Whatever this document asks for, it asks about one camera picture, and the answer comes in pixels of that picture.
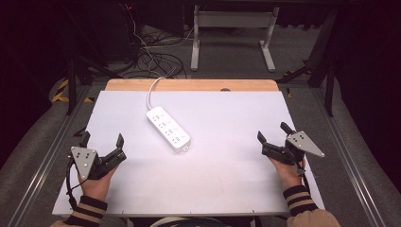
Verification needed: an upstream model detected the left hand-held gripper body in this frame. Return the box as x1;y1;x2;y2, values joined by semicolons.
68;145;128;182

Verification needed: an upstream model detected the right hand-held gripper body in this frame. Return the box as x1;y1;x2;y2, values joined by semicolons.
261;130;326;166

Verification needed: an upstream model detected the person's left hand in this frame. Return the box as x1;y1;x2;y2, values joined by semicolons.
78;165;119;203

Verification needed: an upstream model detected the person's right hand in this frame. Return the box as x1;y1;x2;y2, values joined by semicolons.
269;155;307;192

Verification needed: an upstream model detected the yellow black hazard tape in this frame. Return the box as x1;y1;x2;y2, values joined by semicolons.
51;78;95;104

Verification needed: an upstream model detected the white power strip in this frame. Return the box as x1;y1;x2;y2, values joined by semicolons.
146;106;192;153

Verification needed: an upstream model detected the black metal stand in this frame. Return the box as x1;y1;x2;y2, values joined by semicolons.
64;56;124;116
277;9;340;118

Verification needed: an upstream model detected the dark computer case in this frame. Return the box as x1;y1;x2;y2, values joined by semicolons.
117;2;145;62

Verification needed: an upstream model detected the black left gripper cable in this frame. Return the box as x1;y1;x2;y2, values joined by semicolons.
64;156;87;210

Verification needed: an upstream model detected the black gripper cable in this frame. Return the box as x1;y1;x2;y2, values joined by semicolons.
295;162;312;194
64;156;87;210

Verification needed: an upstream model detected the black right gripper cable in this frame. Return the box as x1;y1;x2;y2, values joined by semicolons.
295;162;312;194

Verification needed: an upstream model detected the aluminium floor rail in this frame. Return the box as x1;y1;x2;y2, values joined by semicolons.
310;86;387;227
8;84;94;227

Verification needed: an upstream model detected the white power strip cable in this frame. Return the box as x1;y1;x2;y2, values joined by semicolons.
146;76;167;112

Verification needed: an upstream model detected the tangle of floor cables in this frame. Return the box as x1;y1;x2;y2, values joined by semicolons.
121;25;198;79

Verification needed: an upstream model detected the white metal desk frame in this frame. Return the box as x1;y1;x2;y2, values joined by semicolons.
190;4;281;73

